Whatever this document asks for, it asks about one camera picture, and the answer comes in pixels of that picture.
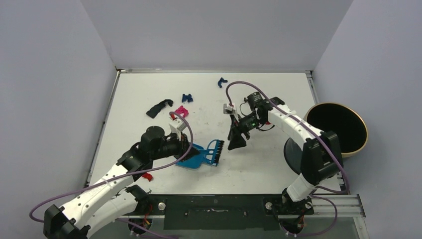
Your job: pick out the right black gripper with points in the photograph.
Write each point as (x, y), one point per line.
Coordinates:
(238, 126)

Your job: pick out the dark blue paper scrap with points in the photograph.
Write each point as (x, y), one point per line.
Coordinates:
(187, 98)

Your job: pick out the black gold-rimmed waste bin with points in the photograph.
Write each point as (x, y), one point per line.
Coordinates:
(346, 123)

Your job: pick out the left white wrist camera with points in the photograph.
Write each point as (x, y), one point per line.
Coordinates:
(176, 125)

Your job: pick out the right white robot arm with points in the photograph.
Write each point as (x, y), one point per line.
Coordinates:
(321, 155)

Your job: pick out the blue plastic dustpan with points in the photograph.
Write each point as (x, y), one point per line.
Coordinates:
(196, 160)

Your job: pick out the pink paper scrap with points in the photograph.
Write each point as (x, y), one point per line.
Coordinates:
(182, 111)

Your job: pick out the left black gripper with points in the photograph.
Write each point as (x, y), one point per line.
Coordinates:
(182, 144)

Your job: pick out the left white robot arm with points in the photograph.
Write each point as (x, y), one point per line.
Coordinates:
(115, 194)

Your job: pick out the black paper scrap strip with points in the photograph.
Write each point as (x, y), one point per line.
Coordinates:
(156, 109)

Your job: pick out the red paper scrap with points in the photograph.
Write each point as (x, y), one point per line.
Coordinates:
(148, 177)

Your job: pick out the far dark blue scrap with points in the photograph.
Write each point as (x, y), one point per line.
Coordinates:
(221, 82)

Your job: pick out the blue hand brush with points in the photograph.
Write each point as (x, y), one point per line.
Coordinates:
(211, 155)

